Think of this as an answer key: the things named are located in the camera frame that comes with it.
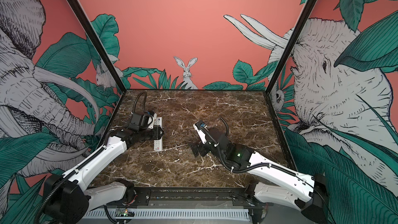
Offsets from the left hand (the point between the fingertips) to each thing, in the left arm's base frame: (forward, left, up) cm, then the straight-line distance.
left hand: (160, 130), depth 82 cm
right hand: (-10, -18, +9) cm, 23 cm away
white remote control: (-7, +1, -3) cm, 7 cm away
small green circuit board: (-35, +15, -14) cm, 40 cm away
